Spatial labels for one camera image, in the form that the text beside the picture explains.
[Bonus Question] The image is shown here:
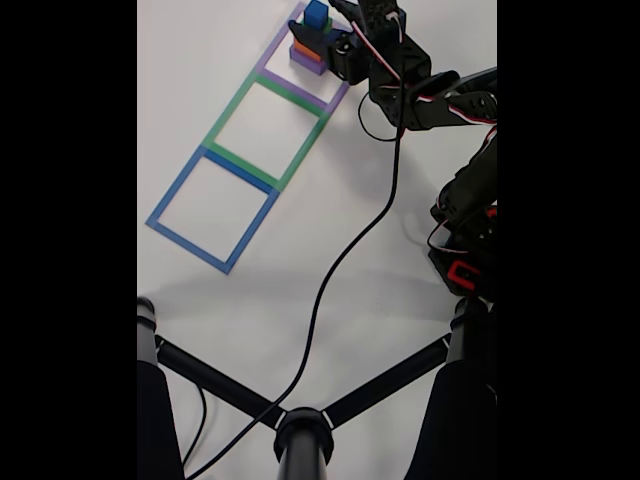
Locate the large purple cube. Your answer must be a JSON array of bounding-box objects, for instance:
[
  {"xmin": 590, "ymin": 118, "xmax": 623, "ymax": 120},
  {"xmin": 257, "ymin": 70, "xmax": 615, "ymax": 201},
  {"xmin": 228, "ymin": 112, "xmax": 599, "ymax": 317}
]
[{"xmin": 289, "ymin": 47, "xmax": 327, "ymax": 77}]

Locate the small blue cube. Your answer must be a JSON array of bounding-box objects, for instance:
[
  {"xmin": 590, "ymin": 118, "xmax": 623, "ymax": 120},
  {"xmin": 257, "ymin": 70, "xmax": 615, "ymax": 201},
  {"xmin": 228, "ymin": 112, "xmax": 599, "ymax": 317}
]
[{"xmin": 303, "ymin": 0, "xmax": 330, "ymax": 27}]

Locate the black tripod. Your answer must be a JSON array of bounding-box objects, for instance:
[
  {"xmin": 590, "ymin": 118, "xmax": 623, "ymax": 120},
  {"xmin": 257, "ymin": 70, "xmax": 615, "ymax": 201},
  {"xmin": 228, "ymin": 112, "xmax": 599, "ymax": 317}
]
[{"xmin": 137, "ymin": 294, "xmax": 498, "ymax": 480}]

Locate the red white servo wire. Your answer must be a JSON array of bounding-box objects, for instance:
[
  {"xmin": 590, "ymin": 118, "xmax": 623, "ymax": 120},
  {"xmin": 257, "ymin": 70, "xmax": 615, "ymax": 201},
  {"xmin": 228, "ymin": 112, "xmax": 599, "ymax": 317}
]
[
  {"xmin": 427, "ymin": 197, "xmax": 498, "ymax": 256},
  {"xmin": 349, "ymin": 12, "xmax": 498, "ymax": 143}
]

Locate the black camera box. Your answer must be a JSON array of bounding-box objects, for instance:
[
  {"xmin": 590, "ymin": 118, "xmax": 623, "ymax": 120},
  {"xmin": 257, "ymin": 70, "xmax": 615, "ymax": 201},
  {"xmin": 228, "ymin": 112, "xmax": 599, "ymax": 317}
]
[{"xmin": 355, "ymin": 0, "xmax": 407, "ymax": 39}]

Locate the purple square frame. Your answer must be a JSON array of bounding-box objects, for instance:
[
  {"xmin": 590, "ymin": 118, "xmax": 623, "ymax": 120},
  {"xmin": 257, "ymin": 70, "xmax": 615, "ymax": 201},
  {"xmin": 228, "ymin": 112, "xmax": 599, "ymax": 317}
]
[{"xmin": 257, "ymin": 1, "xmax": 354, "ymax": 112}]

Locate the green square frame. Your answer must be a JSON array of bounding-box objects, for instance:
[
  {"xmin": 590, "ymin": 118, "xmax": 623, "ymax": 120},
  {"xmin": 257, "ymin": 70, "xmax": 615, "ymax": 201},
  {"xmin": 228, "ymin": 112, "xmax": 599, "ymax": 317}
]
[{"xmin": 205, "ymin": 69, "xmax": 332, "ymax": 192}]

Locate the blue square frame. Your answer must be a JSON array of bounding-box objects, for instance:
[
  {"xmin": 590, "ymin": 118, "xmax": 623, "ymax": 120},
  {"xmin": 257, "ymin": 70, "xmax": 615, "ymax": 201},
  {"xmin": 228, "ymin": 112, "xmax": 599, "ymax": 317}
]
[{"xmin": 145, "ymin": 144, "xmax": 280, "ymax": 275}]

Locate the thick black cable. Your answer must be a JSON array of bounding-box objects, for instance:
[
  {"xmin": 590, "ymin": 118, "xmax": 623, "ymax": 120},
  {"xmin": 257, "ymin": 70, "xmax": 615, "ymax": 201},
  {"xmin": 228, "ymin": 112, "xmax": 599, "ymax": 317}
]
[{"xmin": 184, "ymin": 19, "xmax": 407, "ymax": 480}]

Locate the thin black cable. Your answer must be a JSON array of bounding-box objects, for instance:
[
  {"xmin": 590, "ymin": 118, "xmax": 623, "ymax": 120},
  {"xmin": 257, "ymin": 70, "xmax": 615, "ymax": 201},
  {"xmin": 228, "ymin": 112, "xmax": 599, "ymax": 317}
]
[{"xmin": 180, "ymin": 383, "xmax": 208, "ymax": 465}]

